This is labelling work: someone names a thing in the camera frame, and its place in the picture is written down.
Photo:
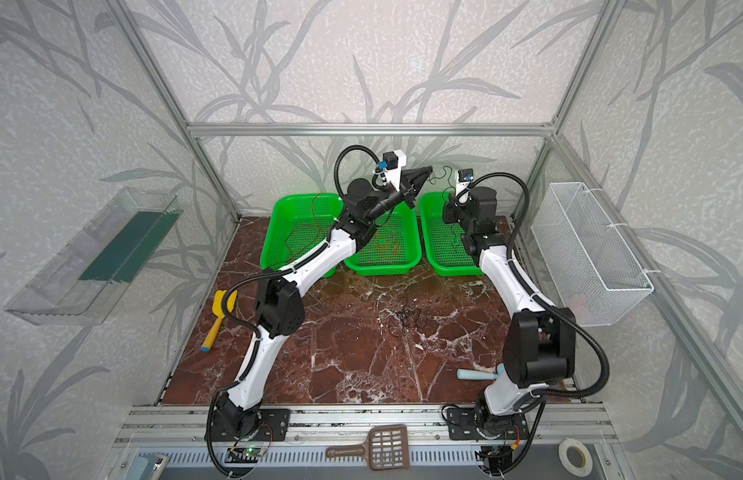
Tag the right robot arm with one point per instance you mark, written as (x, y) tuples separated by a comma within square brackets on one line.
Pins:
[(539, 350)]

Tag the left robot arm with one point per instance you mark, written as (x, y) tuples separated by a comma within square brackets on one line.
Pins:
[(279, 308)]

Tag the white wire mesh basket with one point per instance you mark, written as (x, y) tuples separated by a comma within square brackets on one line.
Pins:
[(595, 273)]

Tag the right green plastic basket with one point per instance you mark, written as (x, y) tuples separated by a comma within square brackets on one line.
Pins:
[(443, 245)]

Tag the light blue plastic scoop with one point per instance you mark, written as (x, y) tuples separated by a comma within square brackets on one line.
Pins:
[(476, 375)]

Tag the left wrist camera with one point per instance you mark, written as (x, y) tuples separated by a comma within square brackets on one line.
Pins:
[(387, 174)]

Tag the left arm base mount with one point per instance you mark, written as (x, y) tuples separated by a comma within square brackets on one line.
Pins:
[(268, 424)]

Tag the yellow plastic spatula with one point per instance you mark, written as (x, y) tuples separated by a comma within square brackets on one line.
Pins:
[(217, 311)]

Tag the clear acrylic wall shelf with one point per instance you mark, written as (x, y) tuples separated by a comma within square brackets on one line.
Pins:
[(84, 282)]

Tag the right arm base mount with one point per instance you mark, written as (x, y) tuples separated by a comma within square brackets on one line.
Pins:
[(467, 423)]

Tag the middle green plastic basket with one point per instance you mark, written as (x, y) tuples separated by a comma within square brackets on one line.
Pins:
[(394, 250)]

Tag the brown slotted spatula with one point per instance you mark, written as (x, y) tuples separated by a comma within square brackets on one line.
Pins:
[(384, 448)]

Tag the green circuit board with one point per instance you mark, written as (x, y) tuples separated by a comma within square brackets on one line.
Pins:
[(246, 454)]

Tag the grey device with screen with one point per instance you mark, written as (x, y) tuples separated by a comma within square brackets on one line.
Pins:
[(147, 467)]

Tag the left green plastic basket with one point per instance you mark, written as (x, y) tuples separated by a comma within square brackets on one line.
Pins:
[(297, 224)]

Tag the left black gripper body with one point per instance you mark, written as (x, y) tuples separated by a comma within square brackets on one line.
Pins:
[(401, 184)]

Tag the aluminium rail base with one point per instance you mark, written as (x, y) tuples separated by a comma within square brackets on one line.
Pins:
[(339, 424)]

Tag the green plastic basket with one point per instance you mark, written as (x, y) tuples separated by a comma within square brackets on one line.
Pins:
[(297, 224), (394, 250), (443, 245)]

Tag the white tape roll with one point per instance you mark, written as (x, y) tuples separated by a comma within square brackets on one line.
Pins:
[(575, 457)]

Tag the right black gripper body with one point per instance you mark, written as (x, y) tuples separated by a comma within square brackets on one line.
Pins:
[(449, 213)]

